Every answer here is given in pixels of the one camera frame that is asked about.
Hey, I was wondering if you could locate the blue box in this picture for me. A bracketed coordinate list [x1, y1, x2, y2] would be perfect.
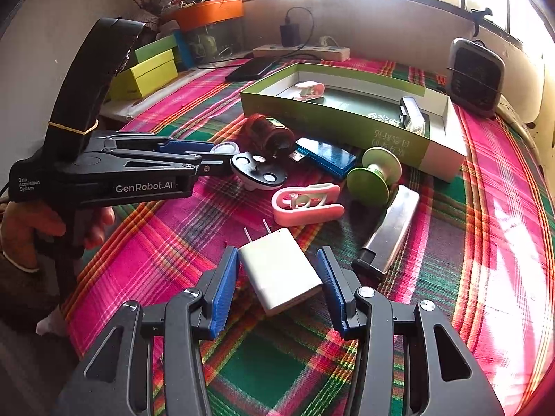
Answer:
[173, 30, 194, 70]

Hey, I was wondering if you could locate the black charging cable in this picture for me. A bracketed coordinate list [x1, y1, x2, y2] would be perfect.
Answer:
[197, 6, 315, 70]

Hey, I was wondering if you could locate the person's left hand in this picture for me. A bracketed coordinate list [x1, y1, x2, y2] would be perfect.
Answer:
[0, 201, 117, 274]

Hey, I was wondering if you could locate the black power adapter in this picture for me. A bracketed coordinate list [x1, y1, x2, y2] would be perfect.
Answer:
[280, 24, 302, 47]

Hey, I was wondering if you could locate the black round disc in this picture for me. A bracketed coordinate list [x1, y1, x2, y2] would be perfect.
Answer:
[230, 151, 289, 191]

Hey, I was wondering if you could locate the black smartphone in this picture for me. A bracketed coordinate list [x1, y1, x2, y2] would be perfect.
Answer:
[225, 58, 282, 82]

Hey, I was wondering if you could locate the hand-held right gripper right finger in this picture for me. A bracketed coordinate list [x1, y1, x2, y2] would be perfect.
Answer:
[316, 247, 506, 416]

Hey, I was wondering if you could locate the person's left forearm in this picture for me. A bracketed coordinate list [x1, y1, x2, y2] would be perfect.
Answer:
[0, 251, 81, 343]

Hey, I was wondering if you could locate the white shallow cardboard box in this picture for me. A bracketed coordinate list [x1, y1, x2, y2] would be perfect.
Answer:
[240, 62, 468, 182]

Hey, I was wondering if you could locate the beige power strip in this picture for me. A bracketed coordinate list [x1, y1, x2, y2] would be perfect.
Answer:
[252, 43, 351, 62]

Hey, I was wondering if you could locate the orange box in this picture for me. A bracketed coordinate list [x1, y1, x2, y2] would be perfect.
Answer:
[162, 0, 246, 68]

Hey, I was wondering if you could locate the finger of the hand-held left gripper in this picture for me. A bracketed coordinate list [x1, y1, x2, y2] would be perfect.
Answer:
[117, 149, 237, 180]
[97, 132, 217, 159]

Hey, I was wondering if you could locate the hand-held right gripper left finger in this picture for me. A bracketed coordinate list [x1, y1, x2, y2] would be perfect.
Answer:
[52, 246, 240, 416]

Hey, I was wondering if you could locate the plaid blanket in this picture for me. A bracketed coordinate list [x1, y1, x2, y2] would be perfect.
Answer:
[61, 54, 555, 416]

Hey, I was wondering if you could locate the grey portable heater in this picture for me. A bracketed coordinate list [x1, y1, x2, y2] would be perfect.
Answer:
[446, 38, 506, 119]

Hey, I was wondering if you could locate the black hook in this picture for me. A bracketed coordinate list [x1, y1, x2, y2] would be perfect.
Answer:
[470, 7, 495, 35]

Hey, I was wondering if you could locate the pink plastic clip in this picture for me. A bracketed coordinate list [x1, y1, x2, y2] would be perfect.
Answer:
[296, 80, 326, 100]
[271, 183, 345, 227]

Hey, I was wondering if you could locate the white charger plug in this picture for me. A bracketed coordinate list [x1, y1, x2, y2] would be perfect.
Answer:
[238, 220, 324, 317]

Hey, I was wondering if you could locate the dark green box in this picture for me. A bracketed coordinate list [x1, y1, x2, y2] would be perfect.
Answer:
[132, 34, 180, 65]

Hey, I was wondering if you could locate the red pill bottle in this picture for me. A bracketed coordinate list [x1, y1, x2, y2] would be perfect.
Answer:
[242, 113, 298, 159]

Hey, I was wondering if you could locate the lime green box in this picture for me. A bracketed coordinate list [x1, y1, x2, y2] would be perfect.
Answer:
[108, 49, 179, 100]

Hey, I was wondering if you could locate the clear small round container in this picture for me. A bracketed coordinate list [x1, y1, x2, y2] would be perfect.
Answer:
[212, 141, 241, 157]

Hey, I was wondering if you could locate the blue USB device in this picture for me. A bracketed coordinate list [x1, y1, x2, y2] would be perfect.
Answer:
[288, 137, 357, 178]

